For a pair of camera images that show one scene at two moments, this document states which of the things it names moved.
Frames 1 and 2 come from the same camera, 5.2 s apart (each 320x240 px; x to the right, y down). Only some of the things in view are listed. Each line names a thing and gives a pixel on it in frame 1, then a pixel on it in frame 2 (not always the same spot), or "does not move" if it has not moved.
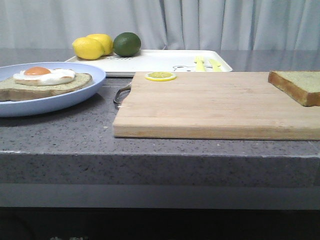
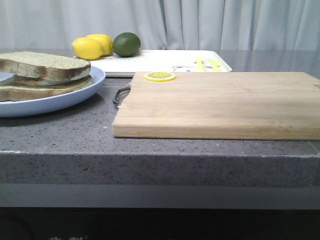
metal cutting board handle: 120,95 does not move
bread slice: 10,91 does not move
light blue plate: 46,104 does not move
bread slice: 304,86 -> 43,66
